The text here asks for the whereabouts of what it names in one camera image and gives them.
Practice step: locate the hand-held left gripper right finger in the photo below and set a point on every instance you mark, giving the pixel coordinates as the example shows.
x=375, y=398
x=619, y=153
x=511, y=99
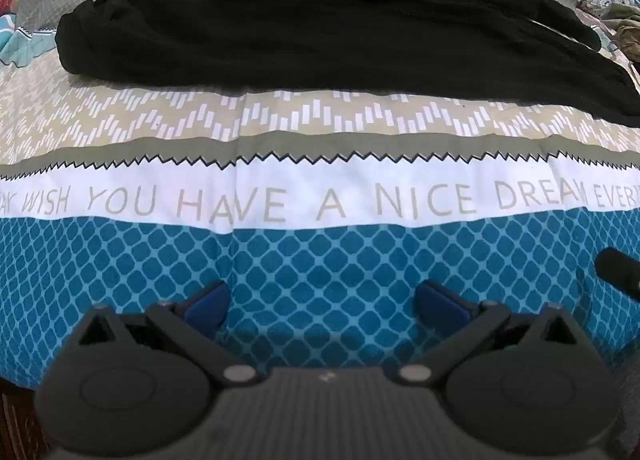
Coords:
x=440, y=307

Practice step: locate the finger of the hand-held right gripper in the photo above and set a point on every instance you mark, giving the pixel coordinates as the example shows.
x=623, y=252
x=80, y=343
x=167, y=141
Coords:
x=617, y=270

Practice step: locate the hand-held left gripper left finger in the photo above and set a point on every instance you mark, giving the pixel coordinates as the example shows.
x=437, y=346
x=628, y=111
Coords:
x=207, y=307

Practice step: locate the black pants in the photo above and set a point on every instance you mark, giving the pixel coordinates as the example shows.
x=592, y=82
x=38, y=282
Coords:
x=325, y=40

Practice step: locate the patterned bedsheet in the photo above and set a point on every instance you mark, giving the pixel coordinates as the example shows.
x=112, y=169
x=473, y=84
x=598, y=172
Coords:
x=320, y=260

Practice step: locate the olive clothes pile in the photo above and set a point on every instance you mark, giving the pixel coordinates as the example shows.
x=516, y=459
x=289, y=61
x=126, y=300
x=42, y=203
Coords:
x=627, y=32

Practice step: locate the teal patterned pillow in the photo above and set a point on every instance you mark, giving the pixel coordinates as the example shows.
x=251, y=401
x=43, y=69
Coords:
x=20, y=40

